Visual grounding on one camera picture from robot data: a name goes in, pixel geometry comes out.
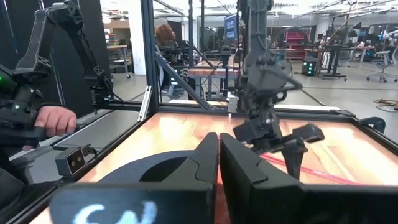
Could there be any wooden background table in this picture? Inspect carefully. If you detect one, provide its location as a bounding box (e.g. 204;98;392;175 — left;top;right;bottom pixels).
187;60;241;100

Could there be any black standing desk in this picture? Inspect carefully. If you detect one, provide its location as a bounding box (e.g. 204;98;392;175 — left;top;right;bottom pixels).
317;44;349;82

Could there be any grey table-level camera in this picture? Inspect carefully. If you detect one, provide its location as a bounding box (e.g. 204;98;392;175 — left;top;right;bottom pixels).
55;145;98;179

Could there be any white office chair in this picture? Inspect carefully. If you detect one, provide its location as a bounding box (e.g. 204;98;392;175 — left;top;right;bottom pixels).
366;49;398;83

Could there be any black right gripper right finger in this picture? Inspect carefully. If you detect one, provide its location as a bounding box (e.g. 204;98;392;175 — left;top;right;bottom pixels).
219;133;398;224

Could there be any cable coil on floor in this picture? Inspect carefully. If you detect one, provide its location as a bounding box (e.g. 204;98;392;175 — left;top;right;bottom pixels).
372;98;398;112

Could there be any silver bracket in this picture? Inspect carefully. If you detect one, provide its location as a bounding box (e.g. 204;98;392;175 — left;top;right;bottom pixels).
137;85;154;123

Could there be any black aluminium table frame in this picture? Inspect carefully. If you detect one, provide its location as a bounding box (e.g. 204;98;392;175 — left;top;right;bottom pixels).
6;0;398;224

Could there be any pink-handled knife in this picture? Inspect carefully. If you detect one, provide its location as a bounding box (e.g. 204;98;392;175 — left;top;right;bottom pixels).
260;153;361;187

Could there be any person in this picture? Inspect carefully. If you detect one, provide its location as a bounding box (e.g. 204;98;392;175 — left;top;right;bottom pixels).
154;24;177;48

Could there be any dark blue round woven placemat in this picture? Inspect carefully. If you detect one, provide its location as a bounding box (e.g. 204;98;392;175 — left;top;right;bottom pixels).
98;150;200;185

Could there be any black box with green lights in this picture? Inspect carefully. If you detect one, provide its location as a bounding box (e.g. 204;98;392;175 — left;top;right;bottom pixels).
300;60;317;77

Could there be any red cabinet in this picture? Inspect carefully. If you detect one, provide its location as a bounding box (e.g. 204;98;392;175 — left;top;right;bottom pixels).
283;29;312;60

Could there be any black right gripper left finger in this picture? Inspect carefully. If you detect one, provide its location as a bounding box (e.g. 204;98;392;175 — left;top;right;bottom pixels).
49;131;220;224

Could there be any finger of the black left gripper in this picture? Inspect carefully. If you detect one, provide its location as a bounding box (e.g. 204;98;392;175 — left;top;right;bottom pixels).
280;146;308;182

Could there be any person's hand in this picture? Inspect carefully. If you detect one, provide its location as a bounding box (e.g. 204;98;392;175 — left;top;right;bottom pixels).
33;105;78;138

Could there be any computer monitor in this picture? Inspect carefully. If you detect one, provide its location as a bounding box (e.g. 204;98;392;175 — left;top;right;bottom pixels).
223;13;241;40

